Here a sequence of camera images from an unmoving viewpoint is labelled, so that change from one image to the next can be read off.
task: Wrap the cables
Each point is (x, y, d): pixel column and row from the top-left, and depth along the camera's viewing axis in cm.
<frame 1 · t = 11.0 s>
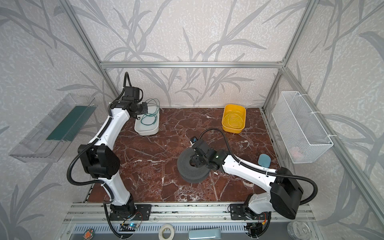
left hand: (144, 103, 88), fingers closed
right hand: (197, 150, 82), fingers open
white plastic bin: (146, 130, 104), point 5 cm above the table
yellow plastic bin: (228, 107, 116), point 6 cm above the table
grey perforated spool: (189, 173, 82), point 7 cm above the table

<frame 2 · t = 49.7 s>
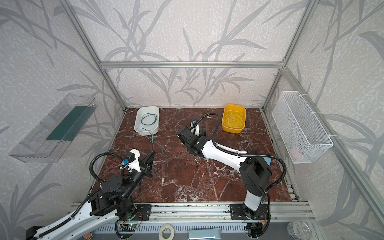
left hand: (157, 149, 67), fingers closed
right hand: (193, 129, 87), fingers closed
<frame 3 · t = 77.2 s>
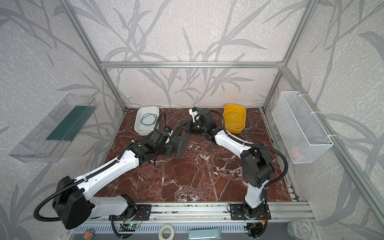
left hand: (171, 141, 82), fingers closed
right hand: (179, 122, 82), fingers closed
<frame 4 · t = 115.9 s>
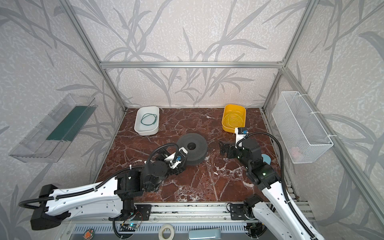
left hand: (180, 146, 68), fingers open
right hand: (227, 136, 74), fingers open
